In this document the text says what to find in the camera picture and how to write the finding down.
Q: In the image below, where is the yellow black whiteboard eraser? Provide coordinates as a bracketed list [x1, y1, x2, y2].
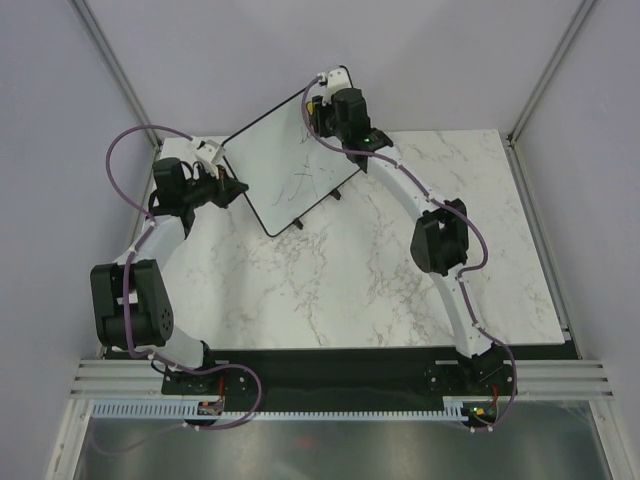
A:
[306, 97, 322, 134]

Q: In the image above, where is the white whiteboard black frame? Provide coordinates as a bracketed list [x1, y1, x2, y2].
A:
[222, 85, 358, 237]

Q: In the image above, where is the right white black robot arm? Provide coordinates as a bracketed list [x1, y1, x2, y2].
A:
[301, 88, 502, 394]

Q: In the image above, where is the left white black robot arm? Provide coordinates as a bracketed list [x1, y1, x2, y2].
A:
[90, 157, 249, 394]

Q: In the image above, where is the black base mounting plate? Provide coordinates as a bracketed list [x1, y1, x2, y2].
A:
[162, 347, 517, 412]

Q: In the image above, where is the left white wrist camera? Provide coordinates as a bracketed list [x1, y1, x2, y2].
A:
[195, 140, 225, 168]

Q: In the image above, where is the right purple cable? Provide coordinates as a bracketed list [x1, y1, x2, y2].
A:
[300, 74, 519, 434]

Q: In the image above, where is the purple cable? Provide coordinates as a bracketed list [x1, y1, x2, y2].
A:
[300, 74, 519, 434]
[107, 124, 265, 456]

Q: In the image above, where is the right aluminium corner post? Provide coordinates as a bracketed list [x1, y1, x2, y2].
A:
[504, 0, 599, 146]

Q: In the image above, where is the aluminium corner post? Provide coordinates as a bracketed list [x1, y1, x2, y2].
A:
[69, 0, 164, 149]
[504, 0, 599, 146]

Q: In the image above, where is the left aluminium corner post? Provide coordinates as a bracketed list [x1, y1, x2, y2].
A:
[69, 0, 164, 149]

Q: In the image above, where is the aluminium rail frame front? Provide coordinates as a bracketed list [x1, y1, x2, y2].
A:
[70, 360, 613, 401]

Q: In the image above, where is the white slotted cable duct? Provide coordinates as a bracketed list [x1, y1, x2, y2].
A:
[91, 396, 468, 422]

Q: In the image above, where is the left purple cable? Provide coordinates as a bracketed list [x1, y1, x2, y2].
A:
[107, 124, 265, 456]

